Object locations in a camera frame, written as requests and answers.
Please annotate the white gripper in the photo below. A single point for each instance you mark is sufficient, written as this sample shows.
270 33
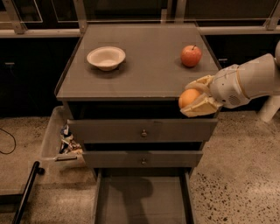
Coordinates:
227 87

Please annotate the orange fruit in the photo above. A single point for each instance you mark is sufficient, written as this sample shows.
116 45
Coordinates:
187 97

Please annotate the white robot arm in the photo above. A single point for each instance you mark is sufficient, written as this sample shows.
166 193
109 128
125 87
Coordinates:
261 76

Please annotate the grey drawer cabinet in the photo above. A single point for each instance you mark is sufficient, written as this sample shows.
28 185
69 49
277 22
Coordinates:
146 85

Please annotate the grey open bottom drawer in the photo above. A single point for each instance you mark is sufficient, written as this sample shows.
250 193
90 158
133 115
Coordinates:
143 196

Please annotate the grey top drawer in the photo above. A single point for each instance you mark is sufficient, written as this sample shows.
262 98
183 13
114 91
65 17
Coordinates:
142 130

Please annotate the grey middle drawer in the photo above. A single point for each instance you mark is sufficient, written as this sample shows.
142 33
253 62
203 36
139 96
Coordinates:
142 158

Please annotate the red apple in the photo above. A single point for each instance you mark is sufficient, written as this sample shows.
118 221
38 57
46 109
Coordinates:
190 56

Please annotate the white paper bowl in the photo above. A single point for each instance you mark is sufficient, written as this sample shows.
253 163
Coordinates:
106 58

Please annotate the snack packets in bin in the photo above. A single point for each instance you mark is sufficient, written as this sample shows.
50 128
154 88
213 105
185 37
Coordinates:
68 144

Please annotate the black metal stand leg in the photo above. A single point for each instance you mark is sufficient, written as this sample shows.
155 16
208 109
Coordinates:
17 202

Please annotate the white post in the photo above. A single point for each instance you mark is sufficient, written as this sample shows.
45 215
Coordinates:
269 108

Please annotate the metal railing frame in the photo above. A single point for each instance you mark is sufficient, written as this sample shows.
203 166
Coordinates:
69 17

